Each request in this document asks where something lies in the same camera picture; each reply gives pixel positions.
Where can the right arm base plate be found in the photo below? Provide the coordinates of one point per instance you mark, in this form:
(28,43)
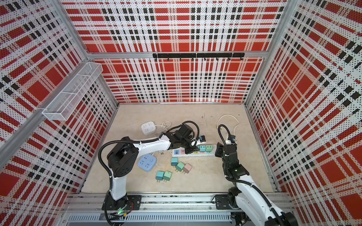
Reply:
(226,202)

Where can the teal plug adapter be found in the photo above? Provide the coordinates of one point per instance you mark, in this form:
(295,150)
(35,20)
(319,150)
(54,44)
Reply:
(159,175)
(202,148)
(174,161)

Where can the pink plug adapter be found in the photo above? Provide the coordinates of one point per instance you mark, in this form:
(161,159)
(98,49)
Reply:
(187,168)

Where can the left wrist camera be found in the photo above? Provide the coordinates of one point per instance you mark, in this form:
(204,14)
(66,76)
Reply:
(201,140)

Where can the green plug adapter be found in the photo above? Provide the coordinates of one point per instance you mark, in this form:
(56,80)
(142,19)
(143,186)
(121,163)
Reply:
(180,166)
(208,148)
(167,175)

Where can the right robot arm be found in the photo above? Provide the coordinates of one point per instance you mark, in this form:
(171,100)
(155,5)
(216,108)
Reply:
(245,194)

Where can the white wire basket shelf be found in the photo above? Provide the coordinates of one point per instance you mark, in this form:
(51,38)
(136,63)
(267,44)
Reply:
(65,103)

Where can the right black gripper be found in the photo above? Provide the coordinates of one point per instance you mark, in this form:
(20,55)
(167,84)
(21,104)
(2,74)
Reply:
(219,149)

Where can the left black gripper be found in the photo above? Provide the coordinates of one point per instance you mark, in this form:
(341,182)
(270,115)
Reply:
(191,149)

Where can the aluminium front rail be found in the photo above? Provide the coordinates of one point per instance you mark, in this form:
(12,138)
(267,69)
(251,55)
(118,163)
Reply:
(149,202)

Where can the black hook rail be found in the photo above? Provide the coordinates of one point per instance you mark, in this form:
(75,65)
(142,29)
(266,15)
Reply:
(197,55)

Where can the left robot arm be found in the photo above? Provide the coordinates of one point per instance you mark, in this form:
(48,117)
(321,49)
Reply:
(118,157)

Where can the white square power strip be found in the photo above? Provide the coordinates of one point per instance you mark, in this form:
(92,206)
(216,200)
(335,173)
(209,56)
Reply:
(148,128)

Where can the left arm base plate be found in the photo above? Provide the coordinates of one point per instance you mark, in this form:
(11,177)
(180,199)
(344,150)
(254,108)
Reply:
(128,202)

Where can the blue square power strip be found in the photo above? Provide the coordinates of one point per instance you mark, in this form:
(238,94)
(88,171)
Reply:
(147,162)

